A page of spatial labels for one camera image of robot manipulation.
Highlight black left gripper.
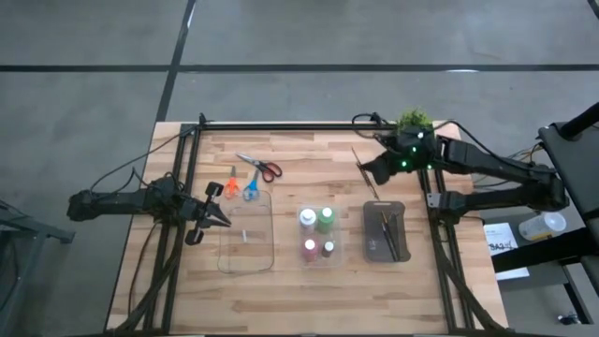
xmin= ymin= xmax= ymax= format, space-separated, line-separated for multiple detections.
xmin=180 ymin=182 xmax=232 ymax=247

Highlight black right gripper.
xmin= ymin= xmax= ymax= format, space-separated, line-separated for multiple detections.
xmin=362 ymin=139 xmax=417 ymax=186

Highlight brown-handled paintbrush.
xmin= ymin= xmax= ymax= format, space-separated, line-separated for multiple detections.
xmin=350 ymin=146 xmax=373 ymax=186

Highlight orange-handled scissors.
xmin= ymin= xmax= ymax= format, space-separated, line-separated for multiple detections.
xmin=223 ymin=165 xmax=241 ymax=200

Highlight blue-handled scissors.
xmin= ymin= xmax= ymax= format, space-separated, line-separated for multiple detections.
xmin=241 ymin=168 xmax=261 ymax=202

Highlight red and black scissors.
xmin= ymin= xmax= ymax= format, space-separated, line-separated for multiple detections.
xmin=235 ymin=152 xmax=284 ymax=183

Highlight green paint bottle white cap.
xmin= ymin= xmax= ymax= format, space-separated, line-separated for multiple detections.
xmin=316 ymin=206 xmax=336 ymax=235

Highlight large red paint bottle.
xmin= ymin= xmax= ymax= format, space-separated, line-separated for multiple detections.
xmin=301 ymin=238 xmax=320 ymax=263

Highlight large clear plastic bin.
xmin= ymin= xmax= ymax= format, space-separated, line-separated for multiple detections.
xmin=216 ymin=189 xmax=276 ymax=274

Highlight green plant in white pot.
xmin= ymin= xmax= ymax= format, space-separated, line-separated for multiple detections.
xmin=395 ymin=107 xmax=435 ymax=137

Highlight smoke-grey plastic tray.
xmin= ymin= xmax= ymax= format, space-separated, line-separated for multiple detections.
xmin=362 ymin=199 xmax=412 ymax=264

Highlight small clear plastic bin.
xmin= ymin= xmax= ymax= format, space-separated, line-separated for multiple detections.
xmin=296 ymin=203 xmax=343 ymax=270

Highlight white paper sheet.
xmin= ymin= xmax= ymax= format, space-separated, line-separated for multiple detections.
xmin=483 ymin=221 xmax=531 ymax=282

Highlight clear plastic jar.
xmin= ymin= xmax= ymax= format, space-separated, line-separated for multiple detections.
xmin=518 ymin=211 xmax=568 ymax=242

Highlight dark metal stand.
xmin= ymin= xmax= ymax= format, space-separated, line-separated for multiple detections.
xmin=0 ymin=199 xmax=76 ymax=329

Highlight black equipment stand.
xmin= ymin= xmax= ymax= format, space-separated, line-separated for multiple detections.
xmin=490 ymin=100 xmax=599 ymax=324

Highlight black metal rig frame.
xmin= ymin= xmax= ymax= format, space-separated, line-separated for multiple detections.
xmin=110 ymin=113 xmax=500 ymax=337

